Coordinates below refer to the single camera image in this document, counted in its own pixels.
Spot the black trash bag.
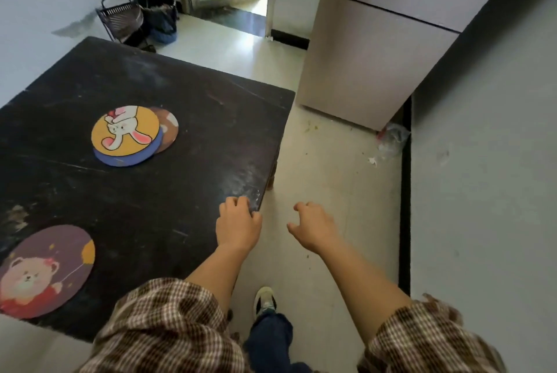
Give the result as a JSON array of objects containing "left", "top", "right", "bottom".
[{"left": 134, "top": 0, "right": 179, "bottom": 37}]

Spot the brown round mat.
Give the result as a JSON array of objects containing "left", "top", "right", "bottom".
[{"left": 150, "top": 107, "right": 179, "bottom": 154}]

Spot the blue plastic basin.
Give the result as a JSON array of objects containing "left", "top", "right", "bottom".
[{"left": 149, "top": 26, "right": 178, "bottom": 45}]

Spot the blue round mat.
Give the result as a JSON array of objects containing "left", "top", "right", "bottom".
[{"left": 93, "top": 127, "right": 164, "bottom": 168}]

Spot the yellow rabbit round mat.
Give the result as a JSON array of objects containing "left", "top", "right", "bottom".
[{"left": 91, "top": 105, "right": 161, "bottom": 157}]

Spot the clear plastic bag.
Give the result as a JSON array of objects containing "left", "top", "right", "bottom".
[{"left": 376, "top": 123, "right": 411, "bottom": 158}]

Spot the person's left hand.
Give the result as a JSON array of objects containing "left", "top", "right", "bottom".
[{"left": 215, "top": 195, "right": 263, "bottom": 254}]

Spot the person's right plaid sleeve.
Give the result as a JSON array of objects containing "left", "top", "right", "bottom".
[{"left": 356, "top": 293, "right": 511, "bottom": 373}]

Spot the person's left forearm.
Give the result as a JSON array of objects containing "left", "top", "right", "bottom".
[{"left": 185, "top": 243, "right": 250, "bottom": 313}]

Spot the purple bear round mat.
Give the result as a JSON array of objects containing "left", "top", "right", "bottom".
[{"left": 0, "top": 224, "right": 96, "bottom": 320}]

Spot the brown table leg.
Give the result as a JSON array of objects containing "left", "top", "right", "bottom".
[{"left": 266, "top": 159, "right": 279, "bottom": 191}]

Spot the blue jeans leg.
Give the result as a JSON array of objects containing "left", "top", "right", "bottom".
[{"left": 243, "top": 312, "right": 315, "bottom": 373}]

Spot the person's plaid sleeve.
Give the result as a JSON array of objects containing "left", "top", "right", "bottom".
[
  {"left": 75, "top": 277, "right": 252, "bottom": 373},
  {"left": 356, "top": 293, "right": 511, "bottom": 373}
]

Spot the black baseboard strip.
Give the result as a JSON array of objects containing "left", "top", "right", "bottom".
[
  {"left": 270, "top": 28, "right": 311, "bottom": 50},
  {"left": 397, "top": 95, "right": 413, "bottom": 298}
]

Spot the person's left plaid sleeve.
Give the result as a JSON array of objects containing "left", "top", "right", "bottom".
[{"left": 75, "top": 277, "right": 252, "bottom": 373}]

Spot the beige refrigerator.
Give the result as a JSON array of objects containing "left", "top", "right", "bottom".
[{"left": 295, "top": 0, "right": 530, "bottom": 132}]

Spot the person's right hand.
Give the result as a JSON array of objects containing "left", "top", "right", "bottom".
[{"left": 286, "top": 201, "right": 343, "bottom": 255}]

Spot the black and white shoe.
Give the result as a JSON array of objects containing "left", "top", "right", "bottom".
[{"left": 253, "top": 286, "right": 278, "bottom": 317}]

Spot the dark stone door threshold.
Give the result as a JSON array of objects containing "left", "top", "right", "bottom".
[{"left": 191, "top": 6, "right": 267, "bottom": 38}]

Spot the black wire basket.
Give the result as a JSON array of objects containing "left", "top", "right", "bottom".
[{"left": 95, "top": 0, "right": 144, "bottom": 43}]

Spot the person's right forearm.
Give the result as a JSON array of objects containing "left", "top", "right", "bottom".
[{"left": 323, "top": 240, "right": 414, "bottom": 344}]

